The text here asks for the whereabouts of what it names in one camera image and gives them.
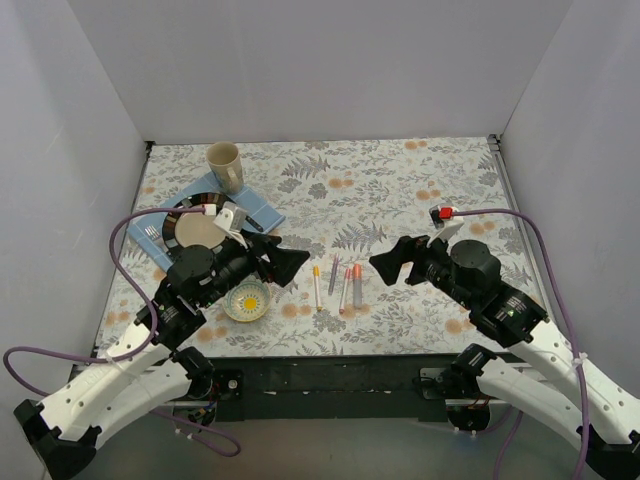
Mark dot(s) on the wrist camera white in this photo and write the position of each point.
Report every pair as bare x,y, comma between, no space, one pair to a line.
446,222
229,219

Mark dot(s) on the silver fork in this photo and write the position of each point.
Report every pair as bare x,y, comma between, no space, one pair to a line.
155,236

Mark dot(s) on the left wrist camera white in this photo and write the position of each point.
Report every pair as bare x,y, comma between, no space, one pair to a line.
229,219

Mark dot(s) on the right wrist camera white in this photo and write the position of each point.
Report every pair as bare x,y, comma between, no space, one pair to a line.
446,222

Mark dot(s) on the floral tablecloth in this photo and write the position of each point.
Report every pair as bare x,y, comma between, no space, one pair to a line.
355,199

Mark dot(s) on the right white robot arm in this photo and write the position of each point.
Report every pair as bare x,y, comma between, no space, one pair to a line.
576,399

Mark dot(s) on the dark rimmed beige plate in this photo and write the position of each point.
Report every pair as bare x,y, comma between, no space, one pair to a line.
181,230

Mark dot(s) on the blue tiled placemat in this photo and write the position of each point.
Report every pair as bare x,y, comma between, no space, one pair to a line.
256,206

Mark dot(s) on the black base frame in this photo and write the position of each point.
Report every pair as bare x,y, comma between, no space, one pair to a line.
420,387

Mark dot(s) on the beige mug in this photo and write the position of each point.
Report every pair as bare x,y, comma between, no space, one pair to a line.
225,162

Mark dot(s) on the black handled table knife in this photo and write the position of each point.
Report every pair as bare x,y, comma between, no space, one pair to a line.
254,224

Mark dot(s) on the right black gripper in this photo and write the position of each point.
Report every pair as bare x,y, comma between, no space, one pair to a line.
414,262

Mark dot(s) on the patterned bowl yellow centre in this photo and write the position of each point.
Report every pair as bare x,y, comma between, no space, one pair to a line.
247,302

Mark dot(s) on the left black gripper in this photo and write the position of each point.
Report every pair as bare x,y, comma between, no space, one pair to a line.
265,257

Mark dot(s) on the purple pen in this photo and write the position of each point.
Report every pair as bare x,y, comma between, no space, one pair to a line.
333,274

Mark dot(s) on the grey orange highlighter pen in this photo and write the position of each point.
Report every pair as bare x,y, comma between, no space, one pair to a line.
357,293

